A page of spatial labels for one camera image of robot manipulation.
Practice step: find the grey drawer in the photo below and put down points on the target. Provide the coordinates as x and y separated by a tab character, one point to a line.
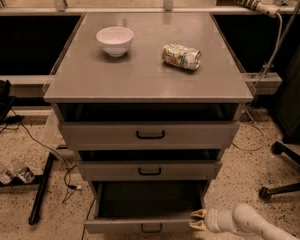
149	170
148	135
145	206

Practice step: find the left clear water bottle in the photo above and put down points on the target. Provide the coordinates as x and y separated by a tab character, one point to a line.
6	176

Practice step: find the grey top drawer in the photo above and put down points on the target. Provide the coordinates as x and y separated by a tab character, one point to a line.
148	135

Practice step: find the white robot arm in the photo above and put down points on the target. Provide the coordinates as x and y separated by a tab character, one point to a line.
242	220

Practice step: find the white ceramic bowl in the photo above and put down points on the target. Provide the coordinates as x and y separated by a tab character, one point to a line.
115	41

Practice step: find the grey bottom drawer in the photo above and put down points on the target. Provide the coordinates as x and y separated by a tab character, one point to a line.
145	206

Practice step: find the clear water bottle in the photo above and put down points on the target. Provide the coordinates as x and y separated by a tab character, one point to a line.
22	171
6	176

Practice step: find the right clear water bottle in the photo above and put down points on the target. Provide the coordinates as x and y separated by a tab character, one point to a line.
22	171

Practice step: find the grey middle drawer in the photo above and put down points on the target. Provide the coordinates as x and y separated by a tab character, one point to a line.
149	170

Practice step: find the black metal stand leg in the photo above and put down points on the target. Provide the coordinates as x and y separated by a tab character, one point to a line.
41	181

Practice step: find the grey drawer cabinet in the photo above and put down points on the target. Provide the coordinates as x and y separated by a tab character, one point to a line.
92	86

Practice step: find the crushed soda can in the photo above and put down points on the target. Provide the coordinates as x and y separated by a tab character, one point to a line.
181	56

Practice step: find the white power strip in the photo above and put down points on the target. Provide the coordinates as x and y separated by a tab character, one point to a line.
266	7

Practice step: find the black office chair base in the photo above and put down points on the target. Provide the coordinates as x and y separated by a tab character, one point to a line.
288	174

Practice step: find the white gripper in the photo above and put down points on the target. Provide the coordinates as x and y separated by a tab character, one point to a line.
212	220

